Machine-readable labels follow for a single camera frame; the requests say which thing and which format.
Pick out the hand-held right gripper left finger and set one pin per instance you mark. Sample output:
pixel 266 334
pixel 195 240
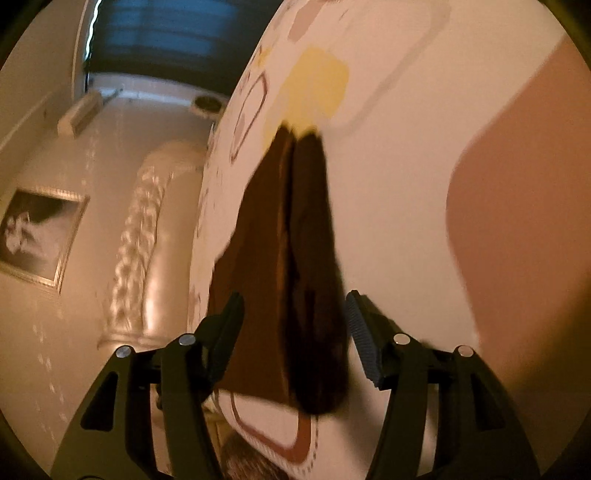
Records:
pixel 228 330

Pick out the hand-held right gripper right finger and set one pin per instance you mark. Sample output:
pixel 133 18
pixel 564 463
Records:
pixel 364 344

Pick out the brown plaid sweater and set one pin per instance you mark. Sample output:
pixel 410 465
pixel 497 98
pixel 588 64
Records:
pixel 268 277

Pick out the cream tufted leather headboard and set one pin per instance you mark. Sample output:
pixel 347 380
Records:
pixel 157 240

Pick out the bed with patterned sheet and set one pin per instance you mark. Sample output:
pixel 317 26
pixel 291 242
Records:
pixel 392 207

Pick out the white air conditioner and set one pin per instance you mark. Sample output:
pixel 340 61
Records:
pixel 81 113

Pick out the dark window curtain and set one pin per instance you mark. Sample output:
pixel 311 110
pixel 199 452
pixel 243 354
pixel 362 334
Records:
pixel 184 41

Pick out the framed wall picture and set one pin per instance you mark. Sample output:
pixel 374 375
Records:
pixel 39 235

